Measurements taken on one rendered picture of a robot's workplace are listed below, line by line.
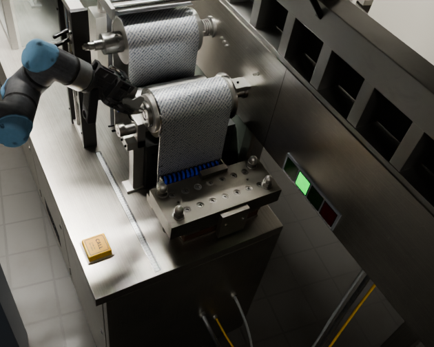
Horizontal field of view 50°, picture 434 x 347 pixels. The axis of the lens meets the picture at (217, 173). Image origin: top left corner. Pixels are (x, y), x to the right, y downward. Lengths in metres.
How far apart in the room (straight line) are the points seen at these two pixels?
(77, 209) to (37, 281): 0.98
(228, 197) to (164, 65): 0.47
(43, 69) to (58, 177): 0.62
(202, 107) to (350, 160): 0.46
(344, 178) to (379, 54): 0.33
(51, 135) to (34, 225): 0.96
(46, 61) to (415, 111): 0.80
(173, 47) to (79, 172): 0.55
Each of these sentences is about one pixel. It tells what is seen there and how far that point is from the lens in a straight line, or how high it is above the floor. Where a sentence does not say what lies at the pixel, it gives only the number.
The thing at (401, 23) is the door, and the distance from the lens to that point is 2.68.
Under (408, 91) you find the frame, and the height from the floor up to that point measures 1.62.
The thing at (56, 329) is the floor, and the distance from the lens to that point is 2.37.
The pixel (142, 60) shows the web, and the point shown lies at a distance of 1.48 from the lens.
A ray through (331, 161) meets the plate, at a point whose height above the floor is 1.33.
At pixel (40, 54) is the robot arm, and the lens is 1.12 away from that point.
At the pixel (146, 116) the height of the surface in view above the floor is 1.26.
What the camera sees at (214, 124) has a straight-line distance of 1.44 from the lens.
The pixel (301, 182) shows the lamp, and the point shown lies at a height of 1.18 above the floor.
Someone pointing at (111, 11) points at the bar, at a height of 1.45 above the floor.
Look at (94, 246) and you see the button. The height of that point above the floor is 0.92.
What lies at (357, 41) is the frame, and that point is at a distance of 1.10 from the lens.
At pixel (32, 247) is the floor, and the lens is 2.62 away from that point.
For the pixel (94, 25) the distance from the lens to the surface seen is 1.99.
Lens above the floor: 2.14
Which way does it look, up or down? 47 degrees down
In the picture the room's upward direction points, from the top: 12 degrees clockwise
